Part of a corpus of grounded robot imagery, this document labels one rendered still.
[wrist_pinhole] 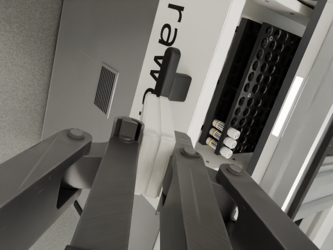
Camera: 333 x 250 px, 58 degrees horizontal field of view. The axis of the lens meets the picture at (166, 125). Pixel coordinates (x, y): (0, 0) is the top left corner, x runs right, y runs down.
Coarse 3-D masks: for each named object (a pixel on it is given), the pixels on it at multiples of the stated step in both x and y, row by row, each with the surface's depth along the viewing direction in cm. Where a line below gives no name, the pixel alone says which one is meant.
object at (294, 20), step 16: (256, 0) 39; (272, 0) 36; (288, 0) 36; (240, 16) 41; (256, 16) 43; (272, 16) 45; (288, 16) 45; (304, 16) 40; (224, 64) 43; (208, 112) 46; (208, 160) 45; (224, 160) 47; (240, 160) 49
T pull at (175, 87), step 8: (168, 48) 28; (176, 48) 28; (168, 56) 28; (176, 56) 28; (168, 64) 28; (176, 64) 28; (160, 72) 29; (168, 72) 28; (176, 72) 30; (160, 80) 29; (168, 80) 28; (176, 80) 29; (184, 80) 30; (160, 88) 29; (168, 88) 29; (176, 88) 30; (184, 88) 30; (168, 96) 29; (176, 96) 30; (184, 96) 31
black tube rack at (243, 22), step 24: (240, 24) 38; (240, 48) 39; (288, 48) 40; (240, 72) 41; (264, 72) 39; (216, 96) 41; (264, 96) 41; (240, 120) 46; (264, 120) 45; (240, 144) 43
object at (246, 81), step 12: (264, 24) 35; (264, 36) 36; (264, 48) 37; (252, 60) 36; (252, 72) 38; (240, 84) 38; (252, 84) 38; (240, 96) 38; (240, 108) 39; (228, 120) 39
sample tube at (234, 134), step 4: (216, 120) 42; (216, 124) 41; (220, 124) 41; (224, 124) 41; (220, 128) 41; (232, 128) 39; (228, 132) 41; (232, 132) 39; (236, 132) 39; (232, 136) 39; (236, 136) 39
